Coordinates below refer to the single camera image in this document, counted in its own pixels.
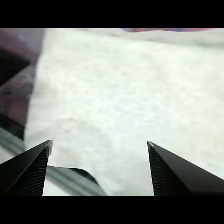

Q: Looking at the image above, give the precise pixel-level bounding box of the white sweatshirt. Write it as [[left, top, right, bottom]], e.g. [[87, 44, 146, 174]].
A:
[[23, 28, 224, 197]]

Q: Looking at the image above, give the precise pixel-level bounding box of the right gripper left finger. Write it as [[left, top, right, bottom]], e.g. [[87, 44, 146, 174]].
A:
[[0, 139, 54, 197]]

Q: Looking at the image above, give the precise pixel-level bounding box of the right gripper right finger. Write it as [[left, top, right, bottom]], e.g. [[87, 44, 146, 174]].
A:
[[146, 140, 224, 197]]

